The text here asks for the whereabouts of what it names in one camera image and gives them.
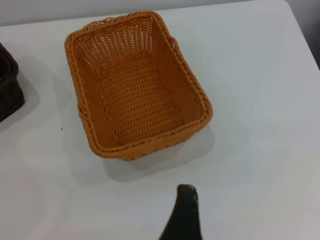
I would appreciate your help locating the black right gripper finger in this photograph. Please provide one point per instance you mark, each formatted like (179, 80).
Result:
(186, 217)

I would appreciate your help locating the black woven basket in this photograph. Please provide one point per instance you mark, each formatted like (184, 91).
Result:
(8, 97)

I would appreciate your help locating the orange woven basket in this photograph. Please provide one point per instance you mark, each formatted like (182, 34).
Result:
(142, 95)

